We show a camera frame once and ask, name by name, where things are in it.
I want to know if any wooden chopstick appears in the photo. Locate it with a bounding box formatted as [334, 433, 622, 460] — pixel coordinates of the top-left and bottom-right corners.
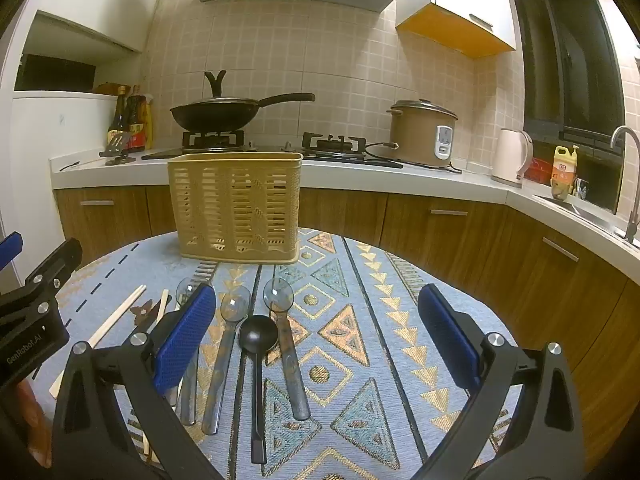
[142, 289, 170, 458]
[49, 284, 148, 400]

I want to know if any black gas stove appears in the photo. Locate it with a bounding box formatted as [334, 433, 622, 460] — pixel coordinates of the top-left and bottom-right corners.
[141, 130, 403, 168]

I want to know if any white wall cabinet orange underside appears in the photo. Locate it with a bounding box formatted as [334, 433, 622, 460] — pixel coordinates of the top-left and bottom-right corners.
[395, 0, 517, 58]

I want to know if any dark soy sauce bottle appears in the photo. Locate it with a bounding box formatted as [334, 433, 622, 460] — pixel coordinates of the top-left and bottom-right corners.
[107, 86, 129, 148]

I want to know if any metal slotted spatula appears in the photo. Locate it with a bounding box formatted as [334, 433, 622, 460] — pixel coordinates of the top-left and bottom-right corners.
[100, 132, 137, 166]

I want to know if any dark red-label sauce bottle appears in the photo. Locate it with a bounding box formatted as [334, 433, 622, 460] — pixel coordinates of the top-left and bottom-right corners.
[127, 95, 147, 153]

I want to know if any black plastic spoon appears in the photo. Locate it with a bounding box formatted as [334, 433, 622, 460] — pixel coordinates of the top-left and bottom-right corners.
[238, 315, 278, 464]

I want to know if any black wok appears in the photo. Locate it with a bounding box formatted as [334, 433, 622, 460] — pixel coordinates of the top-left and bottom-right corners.
[170, 92, 316, 133]

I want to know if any brown rice cooker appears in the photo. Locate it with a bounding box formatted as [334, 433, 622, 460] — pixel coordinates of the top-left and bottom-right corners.
[389, 99, 458, 168]

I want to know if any blue patterned tablecloth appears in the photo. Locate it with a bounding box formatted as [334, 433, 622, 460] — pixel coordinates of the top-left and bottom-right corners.
[50, 227, 523, 480]

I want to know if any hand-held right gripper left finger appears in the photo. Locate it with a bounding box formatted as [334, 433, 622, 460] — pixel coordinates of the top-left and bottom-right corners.
[50, 282, 226, 480]

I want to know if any metal faucet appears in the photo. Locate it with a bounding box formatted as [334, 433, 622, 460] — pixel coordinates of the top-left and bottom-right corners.
[611, 126, 640, 243]

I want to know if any yellow oil bottle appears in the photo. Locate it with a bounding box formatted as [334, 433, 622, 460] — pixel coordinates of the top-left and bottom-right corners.
[551, 145, 580, 200]

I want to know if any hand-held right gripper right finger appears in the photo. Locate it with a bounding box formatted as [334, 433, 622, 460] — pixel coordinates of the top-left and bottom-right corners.
[407, 282, 585, 480]

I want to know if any beige slotted plastic utensil basket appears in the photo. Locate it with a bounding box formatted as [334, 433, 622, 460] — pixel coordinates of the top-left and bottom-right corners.
[167, 152, 304, 263]

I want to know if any white electric kettle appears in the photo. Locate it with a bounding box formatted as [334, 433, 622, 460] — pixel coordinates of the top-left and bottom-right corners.
[491, 128, 534, 189]

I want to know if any steel spoon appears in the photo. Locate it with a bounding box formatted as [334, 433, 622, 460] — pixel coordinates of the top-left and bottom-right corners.
[263, 277, 312, 422]
[201, 286, 252, 436]

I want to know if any black power cable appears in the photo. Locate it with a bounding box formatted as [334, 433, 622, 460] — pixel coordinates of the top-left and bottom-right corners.
[364, 141, 463, 175]

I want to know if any white refrigerator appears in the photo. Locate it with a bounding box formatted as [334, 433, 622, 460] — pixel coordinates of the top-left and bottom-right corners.
[10, 91, 118, 271]

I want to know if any person's left forearm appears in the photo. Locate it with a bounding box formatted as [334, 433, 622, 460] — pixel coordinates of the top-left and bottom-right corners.
[0, 380, 53, 468]

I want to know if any red plastic box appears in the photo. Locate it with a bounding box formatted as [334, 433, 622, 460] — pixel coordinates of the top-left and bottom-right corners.
[525, 157, 553, 183]

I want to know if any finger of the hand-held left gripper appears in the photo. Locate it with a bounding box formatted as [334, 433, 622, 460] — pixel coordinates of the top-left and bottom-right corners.
[0, 231, 24, 273]
[0, 237, 83, 328]

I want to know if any dark box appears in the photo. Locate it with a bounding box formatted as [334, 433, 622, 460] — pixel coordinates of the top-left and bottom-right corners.
[15, 52, 96, 93]

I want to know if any glass wok lid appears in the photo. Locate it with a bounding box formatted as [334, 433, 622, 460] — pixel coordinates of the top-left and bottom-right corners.
[175, 71, 258, 110]

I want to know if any clear plastic spoon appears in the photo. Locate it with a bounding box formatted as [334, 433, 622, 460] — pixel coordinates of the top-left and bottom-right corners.
[175, 276, 201, 427]

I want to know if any steel sink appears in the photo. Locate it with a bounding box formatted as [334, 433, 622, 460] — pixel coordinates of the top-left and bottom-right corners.
[532, 192, 640, 248]

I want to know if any dark window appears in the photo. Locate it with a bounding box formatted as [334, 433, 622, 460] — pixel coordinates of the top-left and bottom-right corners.
[512, 0, 640, 216]

